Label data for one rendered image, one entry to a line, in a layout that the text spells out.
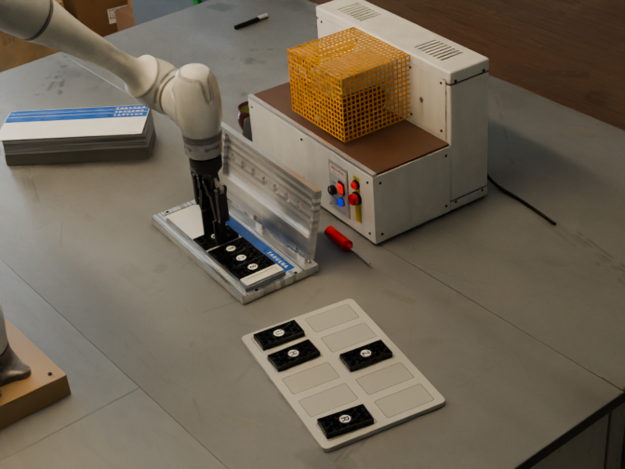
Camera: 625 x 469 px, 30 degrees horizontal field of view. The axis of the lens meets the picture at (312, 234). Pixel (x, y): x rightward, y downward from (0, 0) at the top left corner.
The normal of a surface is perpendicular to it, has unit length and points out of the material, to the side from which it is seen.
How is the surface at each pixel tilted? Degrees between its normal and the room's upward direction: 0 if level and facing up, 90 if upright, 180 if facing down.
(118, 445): 0
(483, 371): 0
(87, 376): 0
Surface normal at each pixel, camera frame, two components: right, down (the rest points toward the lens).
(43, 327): -0.07, -0.84
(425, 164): 0.56, 0.42
